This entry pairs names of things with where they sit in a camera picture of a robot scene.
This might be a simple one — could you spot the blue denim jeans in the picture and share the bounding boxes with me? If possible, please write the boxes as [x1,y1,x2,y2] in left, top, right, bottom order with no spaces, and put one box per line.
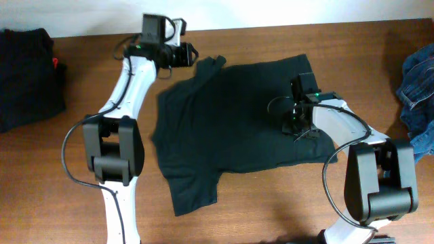
[396,44,433,162]

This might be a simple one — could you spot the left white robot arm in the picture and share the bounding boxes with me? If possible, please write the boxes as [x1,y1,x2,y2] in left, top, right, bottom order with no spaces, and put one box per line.
[82,14,199,243]

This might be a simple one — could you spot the black folded garment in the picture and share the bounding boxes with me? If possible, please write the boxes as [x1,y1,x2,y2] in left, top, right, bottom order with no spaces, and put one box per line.
[1,28,66,133]

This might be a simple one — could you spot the dark green t-shirt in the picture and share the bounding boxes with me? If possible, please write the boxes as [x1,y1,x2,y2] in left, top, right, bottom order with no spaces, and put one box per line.
[151,54,334,216]

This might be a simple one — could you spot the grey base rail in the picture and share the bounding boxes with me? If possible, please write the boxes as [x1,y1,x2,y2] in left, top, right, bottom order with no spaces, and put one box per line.
[368,236,397,244]

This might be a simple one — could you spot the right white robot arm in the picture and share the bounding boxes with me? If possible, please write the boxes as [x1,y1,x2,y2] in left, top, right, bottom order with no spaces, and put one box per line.
[283,92,418,244]

